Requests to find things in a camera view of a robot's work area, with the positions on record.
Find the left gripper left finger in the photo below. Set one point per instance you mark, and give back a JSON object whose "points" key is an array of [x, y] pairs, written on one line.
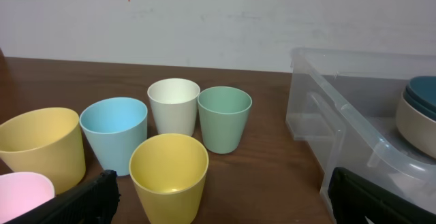
{"points": [[95, 201]]}

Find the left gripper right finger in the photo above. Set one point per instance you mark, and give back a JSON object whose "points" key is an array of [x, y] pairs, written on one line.
{"points": [[356, 200]]}

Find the beige large bowl top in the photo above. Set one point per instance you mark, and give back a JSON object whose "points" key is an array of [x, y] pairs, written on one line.
{"points": [[416, 128]]}

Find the dark blue bowl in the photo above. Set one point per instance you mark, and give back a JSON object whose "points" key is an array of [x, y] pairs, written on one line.
{"points": [[422, 89], [413, 103]]}

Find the blue plastic cup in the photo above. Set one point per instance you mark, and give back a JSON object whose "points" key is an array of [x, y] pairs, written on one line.
{"points": [[114, 128]]}

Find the yellow cup far left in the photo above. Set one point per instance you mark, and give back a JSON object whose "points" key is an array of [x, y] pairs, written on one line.
{"points": [[47, 141]]}

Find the yellow cup near bin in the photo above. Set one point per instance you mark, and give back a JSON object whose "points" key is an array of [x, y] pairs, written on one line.
{"points": [[169, 172]]}

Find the pink plastic cup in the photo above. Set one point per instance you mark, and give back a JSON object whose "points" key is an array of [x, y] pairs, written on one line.
{"points": [[22, 192]]}

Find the clear plastic storage bin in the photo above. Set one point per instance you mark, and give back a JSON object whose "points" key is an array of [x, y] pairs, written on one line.
{"points": [[343, 104]]}

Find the cream plastic cup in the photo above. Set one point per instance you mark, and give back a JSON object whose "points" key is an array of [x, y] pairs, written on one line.
{"points": [[174, 105]]}

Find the green plastic cup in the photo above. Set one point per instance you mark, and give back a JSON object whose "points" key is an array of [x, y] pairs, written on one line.
{"points": [[223, 112]]}

